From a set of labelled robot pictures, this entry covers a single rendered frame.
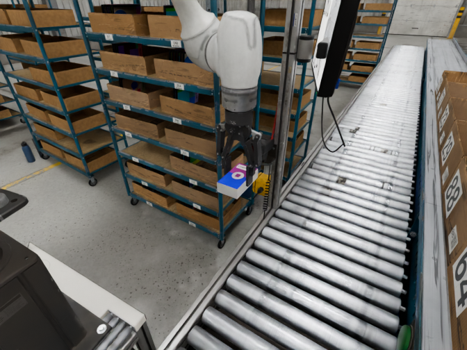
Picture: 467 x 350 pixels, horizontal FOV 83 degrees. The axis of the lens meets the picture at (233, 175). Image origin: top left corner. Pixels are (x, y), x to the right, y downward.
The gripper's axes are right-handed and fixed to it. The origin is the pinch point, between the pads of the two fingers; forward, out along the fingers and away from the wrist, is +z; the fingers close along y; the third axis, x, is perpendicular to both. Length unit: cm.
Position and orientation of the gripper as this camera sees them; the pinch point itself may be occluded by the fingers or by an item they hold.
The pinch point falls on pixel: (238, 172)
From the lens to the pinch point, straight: 79.6
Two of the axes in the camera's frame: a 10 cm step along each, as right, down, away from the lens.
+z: 0.0, 8.3, 5.6
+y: 8.5, 2.9, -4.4
